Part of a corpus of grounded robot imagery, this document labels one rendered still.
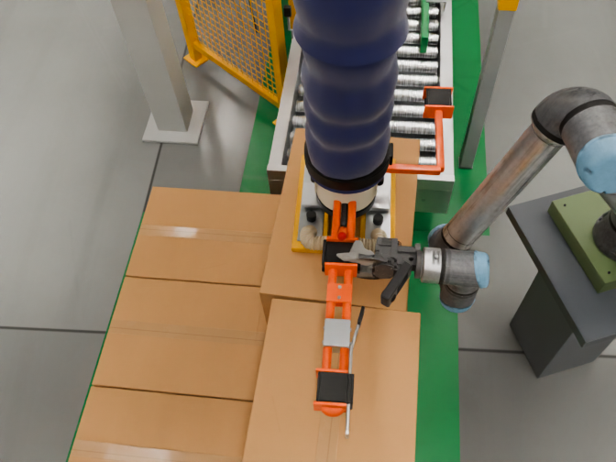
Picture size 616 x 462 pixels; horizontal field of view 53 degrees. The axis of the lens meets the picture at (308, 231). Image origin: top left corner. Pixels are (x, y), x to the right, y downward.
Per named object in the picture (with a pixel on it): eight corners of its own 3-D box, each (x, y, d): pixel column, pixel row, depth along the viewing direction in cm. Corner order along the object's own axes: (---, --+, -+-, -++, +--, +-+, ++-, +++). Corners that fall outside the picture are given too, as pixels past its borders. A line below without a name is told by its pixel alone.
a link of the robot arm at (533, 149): (562, 55, 127) (416, 239, 179) (585, 97, 120) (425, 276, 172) (607, 64, 131) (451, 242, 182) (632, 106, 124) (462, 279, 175)
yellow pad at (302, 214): (302, 158, 194) (301, 148, 190) (334, 159, 193) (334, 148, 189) (291, 252, 176) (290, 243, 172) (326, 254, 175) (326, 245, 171)
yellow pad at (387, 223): (362, 160, 192) (363, 149, 188) (395, 161, 192) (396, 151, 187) (358, 256, 174) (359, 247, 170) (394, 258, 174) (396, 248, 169)
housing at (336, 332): (324, 324, 153) (324, 317, 149) (351, 326, 152) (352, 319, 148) (322, 352, 149) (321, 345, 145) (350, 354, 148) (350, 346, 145)
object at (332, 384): (316, 375, 146) (315, 367, 141) (347, 377, 145) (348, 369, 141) (313, 411, 141) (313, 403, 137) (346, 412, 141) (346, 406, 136)
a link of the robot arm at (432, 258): (436, 290, 158) (441, 271, 150) (417, 288, 159) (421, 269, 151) (436, 259, 163) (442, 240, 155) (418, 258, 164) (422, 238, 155)
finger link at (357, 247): (338, 239, 158) (372, 247, 160) (335, 259, 155) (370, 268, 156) (341, 233, 156) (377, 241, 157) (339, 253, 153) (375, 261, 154)
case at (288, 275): (301, 199, 234) (295, 126, 200) (408, 210, 230) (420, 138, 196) (271, 347, 203) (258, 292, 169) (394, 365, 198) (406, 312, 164)
